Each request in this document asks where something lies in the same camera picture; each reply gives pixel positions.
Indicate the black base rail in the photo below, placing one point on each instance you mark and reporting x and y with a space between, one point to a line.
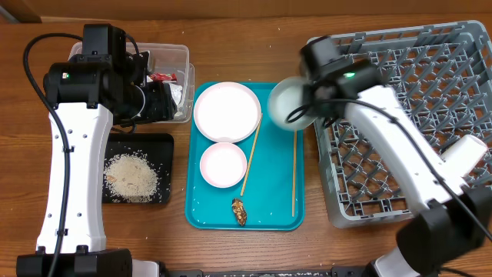
336 271

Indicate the large white plate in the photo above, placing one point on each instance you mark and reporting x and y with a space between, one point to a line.
227 112

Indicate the red snack wrapper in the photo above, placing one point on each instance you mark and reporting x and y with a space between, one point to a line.
163 77

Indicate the brown food scrap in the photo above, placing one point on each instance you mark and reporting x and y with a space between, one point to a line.
239 211

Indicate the white cup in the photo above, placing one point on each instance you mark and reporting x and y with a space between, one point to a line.
463 155

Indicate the pile of rice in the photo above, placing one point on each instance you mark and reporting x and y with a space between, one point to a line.
131 177

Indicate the teal serving tray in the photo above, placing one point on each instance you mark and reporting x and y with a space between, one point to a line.
267 196

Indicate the black plastic tray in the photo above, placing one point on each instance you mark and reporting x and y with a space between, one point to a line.
160 151

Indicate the right wooden chopstick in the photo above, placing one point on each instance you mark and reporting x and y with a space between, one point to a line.
294 175

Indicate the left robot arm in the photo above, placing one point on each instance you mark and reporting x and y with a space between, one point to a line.
72 241

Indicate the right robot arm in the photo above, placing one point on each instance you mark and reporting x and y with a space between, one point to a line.
450 218

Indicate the pink small bowl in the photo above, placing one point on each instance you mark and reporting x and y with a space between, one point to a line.
223 165

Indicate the wooden chopstick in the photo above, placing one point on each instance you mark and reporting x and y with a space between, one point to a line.
248 169
294 175

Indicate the left wooden chopstick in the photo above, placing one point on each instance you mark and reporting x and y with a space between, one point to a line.
248 169

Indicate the grey dishwasher rack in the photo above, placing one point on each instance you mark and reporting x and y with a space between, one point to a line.
441 75

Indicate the clear plastic bin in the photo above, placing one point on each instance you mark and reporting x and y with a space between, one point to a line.
177 61

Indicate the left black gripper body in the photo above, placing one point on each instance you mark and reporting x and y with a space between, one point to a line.
157 102

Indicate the grey-green bowl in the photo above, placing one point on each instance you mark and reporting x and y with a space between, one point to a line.
285 97

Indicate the white napkin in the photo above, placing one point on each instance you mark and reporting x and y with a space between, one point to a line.
176 93

